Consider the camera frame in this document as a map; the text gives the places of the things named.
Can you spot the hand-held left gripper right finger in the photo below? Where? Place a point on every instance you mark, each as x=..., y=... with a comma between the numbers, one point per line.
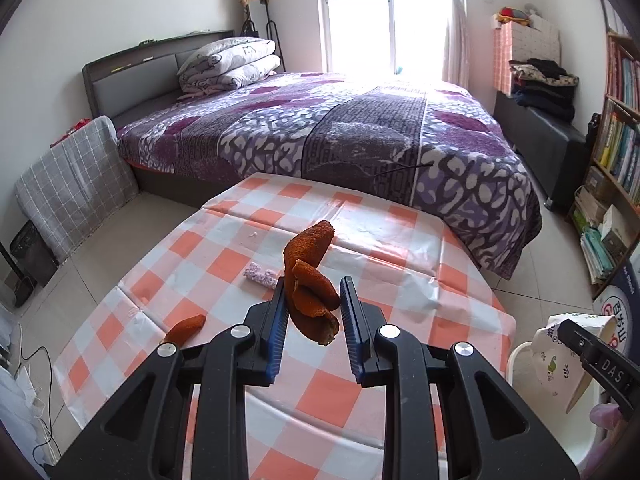
x=352, y=340

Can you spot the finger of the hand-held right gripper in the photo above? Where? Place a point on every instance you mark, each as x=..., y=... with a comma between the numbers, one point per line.
x=600, y=365

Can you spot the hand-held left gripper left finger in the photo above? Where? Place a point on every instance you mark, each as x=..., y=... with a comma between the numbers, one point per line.
x=275, y=340

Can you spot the white trash bin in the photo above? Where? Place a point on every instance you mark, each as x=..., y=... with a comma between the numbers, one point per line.
x=560, y=435

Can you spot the person's purple clothing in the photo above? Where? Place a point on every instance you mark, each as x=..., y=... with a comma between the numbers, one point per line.
x=605, y=417

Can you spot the orange white checkered tablecloth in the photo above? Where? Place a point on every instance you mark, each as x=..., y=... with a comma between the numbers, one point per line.
x=310, y=410

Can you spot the beige tissue box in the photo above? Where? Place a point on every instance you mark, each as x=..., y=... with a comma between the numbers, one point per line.
x=612, y=232

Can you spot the thin black stick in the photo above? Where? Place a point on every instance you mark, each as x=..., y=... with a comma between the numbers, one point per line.
x=405, y=167

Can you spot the bed with purple quilt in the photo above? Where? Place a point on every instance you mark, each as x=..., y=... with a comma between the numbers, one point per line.
x=350, y=125

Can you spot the wooden bookshelf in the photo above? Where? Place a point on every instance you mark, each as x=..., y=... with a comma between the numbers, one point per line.
x=620, y=150

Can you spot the black bench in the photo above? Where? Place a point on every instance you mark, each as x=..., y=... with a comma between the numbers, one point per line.
x=545, y=145

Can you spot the grey checked cover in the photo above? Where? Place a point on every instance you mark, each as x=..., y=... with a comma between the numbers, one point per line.
x=75, y=185

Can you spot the black mesh basket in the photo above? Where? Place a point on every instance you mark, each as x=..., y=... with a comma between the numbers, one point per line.
x=30, y=260

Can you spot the folded grey white quilt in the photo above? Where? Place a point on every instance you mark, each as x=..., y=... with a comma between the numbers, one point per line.
x=230, y=65

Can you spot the pile of dark clothes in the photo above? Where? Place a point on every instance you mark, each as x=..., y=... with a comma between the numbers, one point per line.
x=542, y=85

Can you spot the dark bed headboard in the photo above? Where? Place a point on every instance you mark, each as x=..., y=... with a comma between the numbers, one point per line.
x=125, y=80

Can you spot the cabinet with pink checked cover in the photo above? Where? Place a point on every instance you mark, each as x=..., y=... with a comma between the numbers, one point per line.
x=525, y=50

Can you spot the black coat rack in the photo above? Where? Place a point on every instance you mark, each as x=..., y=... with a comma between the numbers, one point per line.
x=257, y=15

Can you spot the bright window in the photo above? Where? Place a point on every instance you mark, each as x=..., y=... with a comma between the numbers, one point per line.
x=380, y=15

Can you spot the pink curtain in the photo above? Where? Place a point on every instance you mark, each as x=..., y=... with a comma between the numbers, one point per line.
x=455, y=25

